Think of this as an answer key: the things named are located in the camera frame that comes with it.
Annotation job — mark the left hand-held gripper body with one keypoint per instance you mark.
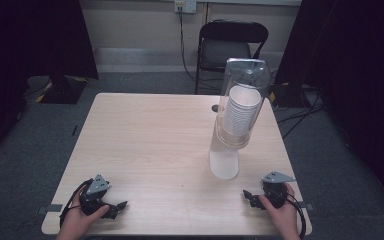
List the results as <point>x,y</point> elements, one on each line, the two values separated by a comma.
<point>95,188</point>

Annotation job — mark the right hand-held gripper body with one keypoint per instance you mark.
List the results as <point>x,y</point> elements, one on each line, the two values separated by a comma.
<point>275,191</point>

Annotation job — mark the person's right hand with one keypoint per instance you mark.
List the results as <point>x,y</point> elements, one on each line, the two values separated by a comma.
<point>286,220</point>

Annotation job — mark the person's left hand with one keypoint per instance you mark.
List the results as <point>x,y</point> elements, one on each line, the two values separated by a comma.
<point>75,221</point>

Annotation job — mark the clear cup dispenser white base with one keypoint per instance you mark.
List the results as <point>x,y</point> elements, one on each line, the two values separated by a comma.
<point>225,163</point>

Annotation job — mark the small dark floor strip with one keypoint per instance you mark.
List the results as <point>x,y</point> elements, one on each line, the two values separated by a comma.
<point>74,130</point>

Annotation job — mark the stack of white paper cups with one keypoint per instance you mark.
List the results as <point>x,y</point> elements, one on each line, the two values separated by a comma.
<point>241,113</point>

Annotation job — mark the black box with yellow tape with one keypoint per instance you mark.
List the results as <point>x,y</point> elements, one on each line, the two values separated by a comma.
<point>288,95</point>

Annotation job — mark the black stand base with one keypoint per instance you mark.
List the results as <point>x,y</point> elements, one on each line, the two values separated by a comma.
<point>63,90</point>

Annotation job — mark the black folding chair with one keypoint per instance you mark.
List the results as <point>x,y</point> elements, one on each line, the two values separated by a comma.
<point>228,50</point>

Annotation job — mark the dark curtain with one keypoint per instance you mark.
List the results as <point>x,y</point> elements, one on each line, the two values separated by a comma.
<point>356,66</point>
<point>30,40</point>

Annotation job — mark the grey table edge bracket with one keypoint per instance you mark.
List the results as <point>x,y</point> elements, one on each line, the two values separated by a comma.
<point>306,206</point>
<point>50,208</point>

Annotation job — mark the white wall outlet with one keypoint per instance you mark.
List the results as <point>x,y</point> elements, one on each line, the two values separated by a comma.
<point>185,5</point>

